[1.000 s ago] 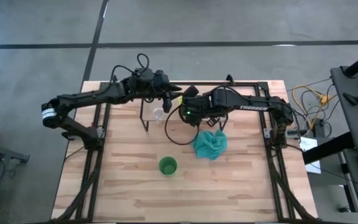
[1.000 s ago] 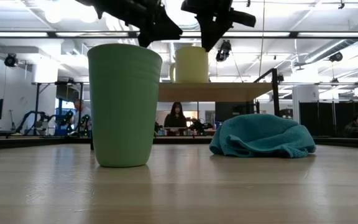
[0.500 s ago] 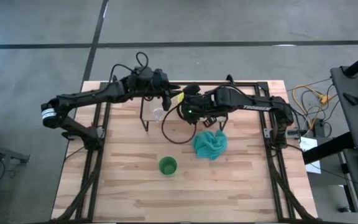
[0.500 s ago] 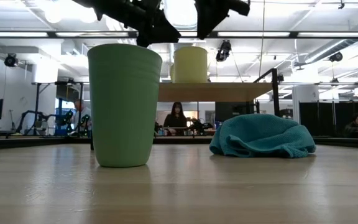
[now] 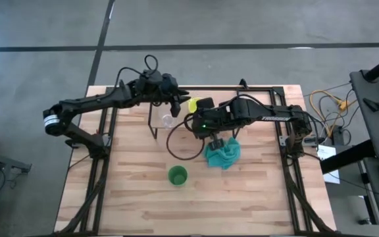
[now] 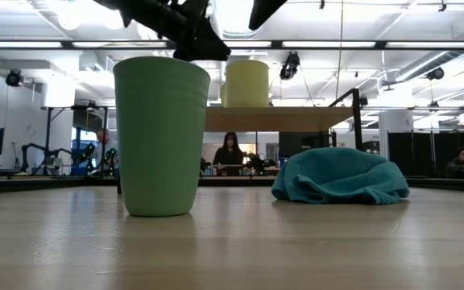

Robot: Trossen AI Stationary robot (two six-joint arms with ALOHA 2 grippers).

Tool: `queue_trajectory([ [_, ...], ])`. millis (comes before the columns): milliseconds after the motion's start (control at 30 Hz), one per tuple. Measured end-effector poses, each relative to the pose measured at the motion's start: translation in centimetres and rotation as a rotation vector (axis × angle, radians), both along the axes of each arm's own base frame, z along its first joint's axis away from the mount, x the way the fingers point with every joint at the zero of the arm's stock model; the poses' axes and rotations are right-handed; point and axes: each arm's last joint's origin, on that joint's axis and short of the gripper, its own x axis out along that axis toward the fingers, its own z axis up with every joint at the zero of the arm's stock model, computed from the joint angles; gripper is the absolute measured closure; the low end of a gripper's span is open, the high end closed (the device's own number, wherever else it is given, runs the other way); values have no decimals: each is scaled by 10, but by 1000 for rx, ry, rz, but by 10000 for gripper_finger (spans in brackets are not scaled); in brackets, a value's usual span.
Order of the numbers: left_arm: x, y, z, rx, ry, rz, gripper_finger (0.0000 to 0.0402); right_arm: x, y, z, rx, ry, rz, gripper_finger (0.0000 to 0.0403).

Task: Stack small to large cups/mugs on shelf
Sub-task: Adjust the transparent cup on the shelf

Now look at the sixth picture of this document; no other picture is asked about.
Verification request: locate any yellow mug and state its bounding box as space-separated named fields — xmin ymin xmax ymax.
xmin=220 ymin=59 xmax=271 ymax=109

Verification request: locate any black hanging spotlight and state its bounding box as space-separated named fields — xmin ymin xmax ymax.
xmin=279 ymin=51 xmax=301 ymax=81
xmin=5 ymin=68 xmax=26 ymax=89
xmin=425 ymin=66 xmax=445 ymax=82

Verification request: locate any overhead light bar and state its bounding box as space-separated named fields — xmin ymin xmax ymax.
xmin=0 ymin=39 xmax=464 ymax=51

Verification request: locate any black table border rail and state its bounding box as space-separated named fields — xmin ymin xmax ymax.
xmin=0 ymin=175 xmax=464 ymax=196

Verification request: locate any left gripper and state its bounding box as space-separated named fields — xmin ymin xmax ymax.
xmin=93 ymin=0 xmax=288 ymax=63

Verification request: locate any green plastic cup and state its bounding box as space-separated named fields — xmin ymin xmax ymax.
xmin=113 ymin=56 xmax=212 ymax=218

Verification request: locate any black room partition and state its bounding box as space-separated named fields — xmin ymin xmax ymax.
xmin=387 ymin=130 xmax=464 ymax=179

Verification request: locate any teal cloth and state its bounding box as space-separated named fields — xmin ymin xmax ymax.
xmin=271 ymin=147 xmax=411 ymax=205

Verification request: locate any wooden shelf black metal frame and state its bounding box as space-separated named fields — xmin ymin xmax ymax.
xmin=117 ymin=88 xmax=364 ymax=195

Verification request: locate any black background stand frame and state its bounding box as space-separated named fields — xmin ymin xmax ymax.
xmin=40 ymin=105 xmax=110 ymax=176

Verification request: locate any person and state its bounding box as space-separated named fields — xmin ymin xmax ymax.
xmin=92 ymin=127 xmax=119 ymax=172
xmin=444 ymin=146 xmax=464 ymax=180
xmin=212 ymin=131 xmax=245 ymax=177

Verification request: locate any black screen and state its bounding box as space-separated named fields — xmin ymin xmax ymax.
xmin=278 ymin=131 xmax=333 ymax=160

